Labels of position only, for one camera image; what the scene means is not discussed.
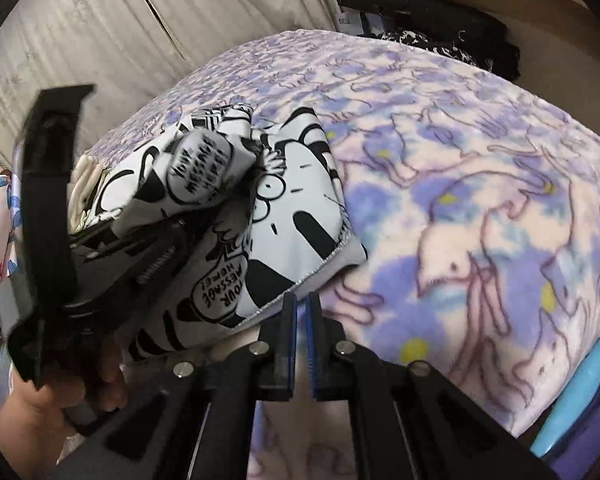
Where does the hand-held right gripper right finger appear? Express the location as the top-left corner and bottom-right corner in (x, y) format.
(305, 294), (561, 480)

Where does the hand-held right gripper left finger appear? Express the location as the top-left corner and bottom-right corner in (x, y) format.
(45, 292), (299, 480)

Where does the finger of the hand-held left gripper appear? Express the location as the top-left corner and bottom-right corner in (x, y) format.
(67, 220), (193, 323)

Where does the black and white printed garment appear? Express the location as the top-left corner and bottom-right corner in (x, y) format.
(67, 102), (368, 361)

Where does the black clothes pile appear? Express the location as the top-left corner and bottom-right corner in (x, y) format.
(335, 0), (523, 81)

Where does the person's left hand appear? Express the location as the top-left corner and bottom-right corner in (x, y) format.
(0, 337), (130, 461)

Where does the white patterned curtain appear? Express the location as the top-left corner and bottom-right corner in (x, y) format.
(0, 0), (341, 171)

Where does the purple printed fleece blanket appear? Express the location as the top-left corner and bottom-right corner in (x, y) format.
(87, 30), (600, 480)

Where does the light blue plastic stool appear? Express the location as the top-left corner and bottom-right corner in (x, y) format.
(530, 330), (600, 461)

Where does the purple plastic stool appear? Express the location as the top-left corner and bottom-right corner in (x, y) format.
(545, 410), (600, 480)

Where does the white storage box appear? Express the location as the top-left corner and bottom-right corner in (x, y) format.
(336, 7), (396, 36)

